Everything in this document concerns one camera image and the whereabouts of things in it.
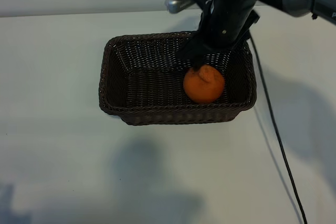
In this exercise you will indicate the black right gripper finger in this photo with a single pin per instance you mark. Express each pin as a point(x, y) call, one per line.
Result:
point(191, 49)
point(197, 66)

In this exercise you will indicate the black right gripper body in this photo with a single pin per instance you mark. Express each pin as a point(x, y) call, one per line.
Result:
point(231, 11)

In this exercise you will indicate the orange with knobbed top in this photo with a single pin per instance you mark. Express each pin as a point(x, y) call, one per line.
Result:
point(202, 90)

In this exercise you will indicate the brown wicker basket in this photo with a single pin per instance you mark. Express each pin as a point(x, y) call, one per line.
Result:
point(147, 87)

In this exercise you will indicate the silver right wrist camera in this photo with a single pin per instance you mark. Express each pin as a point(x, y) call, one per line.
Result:
point(176, 5)

